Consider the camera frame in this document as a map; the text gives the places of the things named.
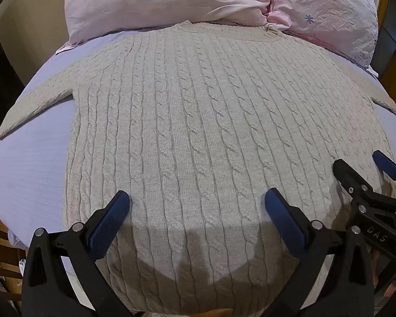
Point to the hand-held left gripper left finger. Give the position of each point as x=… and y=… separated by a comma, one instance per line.
x=108, y=225

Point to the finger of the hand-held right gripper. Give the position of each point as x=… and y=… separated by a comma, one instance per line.
x=349, y=177
x=386, y=163

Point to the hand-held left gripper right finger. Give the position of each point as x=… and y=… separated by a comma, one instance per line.
x=285, y=222

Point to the lavender bed sheet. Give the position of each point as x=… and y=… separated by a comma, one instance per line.
x=29, y=175

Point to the brown wooden chair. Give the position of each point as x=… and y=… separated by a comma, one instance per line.
x=1, y=254

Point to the pink floral pillow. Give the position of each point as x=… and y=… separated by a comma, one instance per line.
x=326, y=10
x=158, y=5

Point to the dark furniture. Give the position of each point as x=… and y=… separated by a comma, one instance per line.
x=3, y=82

